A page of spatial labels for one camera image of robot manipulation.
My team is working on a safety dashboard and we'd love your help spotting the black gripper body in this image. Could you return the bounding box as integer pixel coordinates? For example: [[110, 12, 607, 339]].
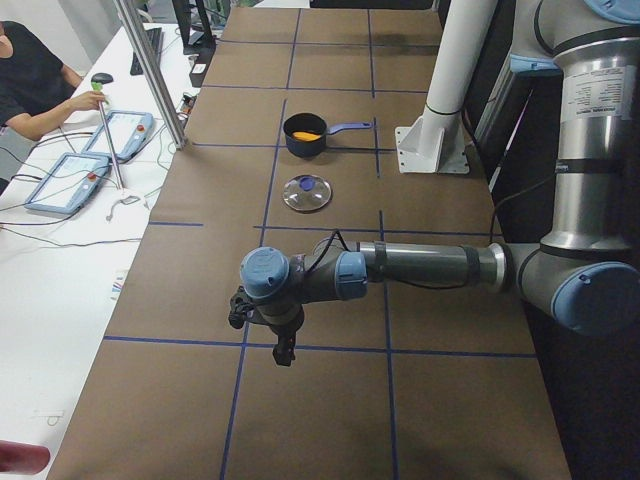
[[269, 308, 305, 367]]

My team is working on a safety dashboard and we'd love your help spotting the glass pot lid blue knob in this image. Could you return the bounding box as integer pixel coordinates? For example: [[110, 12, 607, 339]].
[[282, 174, 333, 213]]

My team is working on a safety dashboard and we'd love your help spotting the yellow corn cob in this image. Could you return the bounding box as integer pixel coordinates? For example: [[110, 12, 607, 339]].
[[292, 131, 322, 142]]

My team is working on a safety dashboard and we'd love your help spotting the person's hand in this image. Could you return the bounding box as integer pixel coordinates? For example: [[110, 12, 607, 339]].
[[70, 91, 108, 111]]

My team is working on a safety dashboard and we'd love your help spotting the small paper card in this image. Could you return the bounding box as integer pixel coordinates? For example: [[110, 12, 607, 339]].
[[110, 269, 129, 301]]

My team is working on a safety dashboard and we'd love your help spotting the dark blue saucepan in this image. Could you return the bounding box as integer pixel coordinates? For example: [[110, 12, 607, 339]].
[[283, 112, 373, 158]]

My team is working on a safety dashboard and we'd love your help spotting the metal rod with hook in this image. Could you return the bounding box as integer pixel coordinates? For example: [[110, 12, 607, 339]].
[[98, 101, 124, 191]]

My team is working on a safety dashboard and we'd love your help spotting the upper teach pendant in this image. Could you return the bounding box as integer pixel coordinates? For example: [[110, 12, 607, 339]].
[[82, 110, 154, 163]]

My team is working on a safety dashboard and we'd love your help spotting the teach pendant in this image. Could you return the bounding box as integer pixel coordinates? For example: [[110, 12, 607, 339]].
[[82, 110, 154, 163], [25, 153, 110, 214]]

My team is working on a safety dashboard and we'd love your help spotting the lower teach pendant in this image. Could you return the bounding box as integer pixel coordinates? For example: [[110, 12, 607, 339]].
[[25, 153, 110, 214]]

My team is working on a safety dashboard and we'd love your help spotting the red cylinder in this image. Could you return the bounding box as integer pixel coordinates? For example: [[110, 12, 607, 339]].
[[0, 440, 51, 475]]

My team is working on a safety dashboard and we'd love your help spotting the black barcode scanner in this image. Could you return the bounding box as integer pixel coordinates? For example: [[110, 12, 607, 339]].
[[91, 72, 114, 92]]

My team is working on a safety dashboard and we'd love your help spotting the black keyboard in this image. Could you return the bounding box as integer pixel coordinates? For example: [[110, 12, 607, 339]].
[[129, 26, 165, 77]]

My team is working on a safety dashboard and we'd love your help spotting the person in black shirt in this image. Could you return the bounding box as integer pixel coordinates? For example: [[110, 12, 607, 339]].
[[1, 21, 82, 141]]

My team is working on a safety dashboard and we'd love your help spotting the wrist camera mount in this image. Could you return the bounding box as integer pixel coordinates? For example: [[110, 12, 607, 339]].
[[228, 286, 255, 330]]

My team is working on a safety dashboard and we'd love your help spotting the black camera cable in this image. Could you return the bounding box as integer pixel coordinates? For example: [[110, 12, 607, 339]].
[[304, 228, 556, 290]]

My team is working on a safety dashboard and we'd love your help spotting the white pedestal column base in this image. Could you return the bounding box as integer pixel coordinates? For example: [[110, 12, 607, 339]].
[[395, 0, 498, 174]]

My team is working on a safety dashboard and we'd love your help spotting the aluminium frame post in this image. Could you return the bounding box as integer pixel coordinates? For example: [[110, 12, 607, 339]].
[[114, 0, 187, 150]]

